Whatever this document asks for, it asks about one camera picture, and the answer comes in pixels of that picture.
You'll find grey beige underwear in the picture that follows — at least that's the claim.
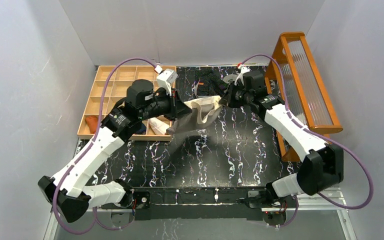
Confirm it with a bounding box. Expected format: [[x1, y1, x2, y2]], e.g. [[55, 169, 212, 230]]
[[166, 95, 223, 135]]

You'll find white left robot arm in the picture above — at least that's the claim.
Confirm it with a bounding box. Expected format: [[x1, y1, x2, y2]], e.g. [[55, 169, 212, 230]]
[[38, 79, 192, 223]]

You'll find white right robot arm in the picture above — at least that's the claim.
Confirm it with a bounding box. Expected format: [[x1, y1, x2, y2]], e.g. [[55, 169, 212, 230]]
[[219, 71, 344, 204]]

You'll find rolled white underwear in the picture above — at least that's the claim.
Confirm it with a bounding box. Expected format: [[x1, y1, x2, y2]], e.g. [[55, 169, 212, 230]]
[[148, 117, 171, 136]]

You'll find clear tape roll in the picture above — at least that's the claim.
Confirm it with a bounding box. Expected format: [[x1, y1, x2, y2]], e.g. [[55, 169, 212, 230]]
[[222, 74, 243, 86]]

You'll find black striped underwear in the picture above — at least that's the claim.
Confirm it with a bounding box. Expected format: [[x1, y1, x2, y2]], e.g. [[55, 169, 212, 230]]
[[192, 67, 228, 98]]

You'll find rolled blue underwear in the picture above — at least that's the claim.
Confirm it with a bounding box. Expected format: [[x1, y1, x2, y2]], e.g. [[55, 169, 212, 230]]
[[135, 123, 147, 135]]

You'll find rolled orange underwear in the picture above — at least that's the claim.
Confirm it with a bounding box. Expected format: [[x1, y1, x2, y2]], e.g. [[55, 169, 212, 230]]
[[84, 115, 99, 134]]

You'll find orange wooden rack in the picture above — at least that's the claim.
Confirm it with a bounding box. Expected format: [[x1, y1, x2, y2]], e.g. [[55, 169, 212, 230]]
[[264, 31, 344, 163]]

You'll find wooden compartment tray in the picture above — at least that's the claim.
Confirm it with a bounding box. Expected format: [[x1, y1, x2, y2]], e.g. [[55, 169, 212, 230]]
[[77, 65, 172, 142]]

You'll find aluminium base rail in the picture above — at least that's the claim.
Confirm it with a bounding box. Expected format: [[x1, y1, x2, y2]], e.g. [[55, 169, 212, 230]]
[[57, 185, 356, 239]]

